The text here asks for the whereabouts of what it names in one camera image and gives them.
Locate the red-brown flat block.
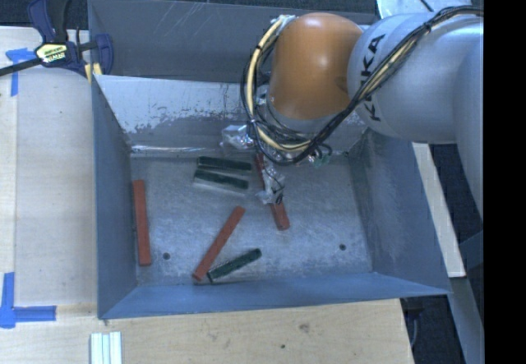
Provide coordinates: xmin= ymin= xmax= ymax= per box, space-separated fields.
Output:
xmin=253 ymin=153 xmax=291 ymax=231
xmin=131 ymin=179 xmax=153 ymax=267
xmin=191 ymin=205 xmax=247 ymax=282

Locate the dark green flat block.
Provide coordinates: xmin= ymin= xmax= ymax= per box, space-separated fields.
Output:
xmin=196 ymin=155 xmax=252 ymax=173
xmin=191 ymin=168 xmax=251 ymax=196
xmin=206 ymin=247 xmax=263 ymax=284

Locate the grey metal bin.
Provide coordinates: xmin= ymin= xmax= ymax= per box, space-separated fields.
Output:
xmin=86 ymin=0 xmax=453 ymax=320

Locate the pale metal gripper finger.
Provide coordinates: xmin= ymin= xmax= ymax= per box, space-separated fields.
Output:
xmin=220 ymin=123 xmax=255 ymax=150
xmin=255 ymin=164 xmax=285 ymax=205

